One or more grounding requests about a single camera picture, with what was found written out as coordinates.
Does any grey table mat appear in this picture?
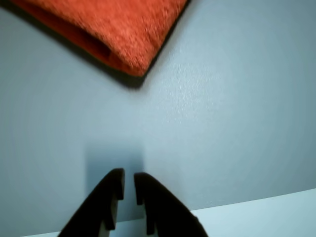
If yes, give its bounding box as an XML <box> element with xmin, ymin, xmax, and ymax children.
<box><xmin>0</xmin><ymin>0</ymin><xmax>316</xmax><ymax>237</ymax></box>

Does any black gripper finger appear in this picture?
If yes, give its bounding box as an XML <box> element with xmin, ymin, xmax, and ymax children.
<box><xmin>58</xmin><ymin>168</ymin><xmax>125</xmax><ymax>237</ymax></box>
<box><xmin>134</xmin><ymin>172</ymin><xmax>209</xmax><ymax>237</ymax></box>

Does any orange terry towel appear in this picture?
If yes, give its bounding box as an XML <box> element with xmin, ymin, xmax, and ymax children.
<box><xmin>0</xmin><ymin>0</ymin><xmax>192</xmax><ymax>78</ymax></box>

